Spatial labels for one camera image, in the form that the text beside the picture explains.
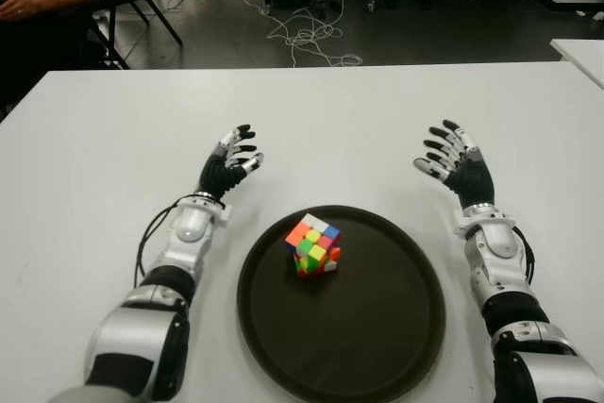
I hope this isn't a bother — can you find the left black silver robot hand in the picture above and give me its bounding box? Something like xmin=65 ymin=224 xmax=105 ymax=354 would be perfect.
xmin=197 ymin=123 xmax=265 ymax=199

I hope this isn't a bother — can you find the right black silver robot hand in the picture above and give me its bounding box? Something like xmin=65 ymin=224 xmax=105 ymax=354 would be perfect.
xmin=412 ymin=118 xmax=496 ymax=210

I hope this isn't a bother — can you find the multicoloured Rubik's cube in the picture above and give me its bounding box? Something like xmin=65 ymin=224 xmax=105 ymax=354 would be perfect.
xmin=284 ymin=212 xmax=343 ymax=279

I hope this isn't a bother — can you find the dark brown round plate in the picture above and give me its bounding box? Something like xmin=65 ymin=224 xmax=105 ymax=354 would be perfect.
xmin=237 ymin=204 xmax=446 ymax=393

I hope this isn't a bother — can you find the white side table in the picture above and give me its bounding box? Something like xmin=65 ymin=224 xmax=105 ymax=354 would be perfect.
xmin=550 ymin=38 xmax=604 ymax=91

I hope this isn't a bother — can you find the seated person in black shirt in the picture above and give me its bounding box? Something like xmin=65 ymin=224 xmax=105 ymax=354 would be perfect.
xmin=0 ymin=0 xmax=108 ymax=111

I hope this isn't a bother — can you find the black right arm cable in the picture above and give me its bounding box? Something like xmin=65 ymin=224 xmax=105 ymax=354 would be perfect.
xmin=512 ymin=226 xmax=538 ymax=287

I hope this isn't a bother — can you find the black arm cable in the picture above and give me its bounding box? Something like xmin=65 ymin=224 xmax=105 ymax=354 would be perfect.
xmin=512 ymin=226 xmax=538 ymax=287
xmin=134 ymin=193 xmax=194 ymax=289

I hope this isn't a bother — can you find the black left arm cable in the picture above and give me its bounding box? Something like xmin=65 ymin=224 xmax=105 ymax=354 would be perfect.
xmin=134 ymin=193 xmax=194 ymax=289

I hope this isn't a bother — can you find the tangled white floor cable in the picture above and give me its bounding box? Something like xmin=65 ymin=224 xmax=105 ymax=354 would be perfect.
xmin=241 ymin=0 xmax=363 ymax=69

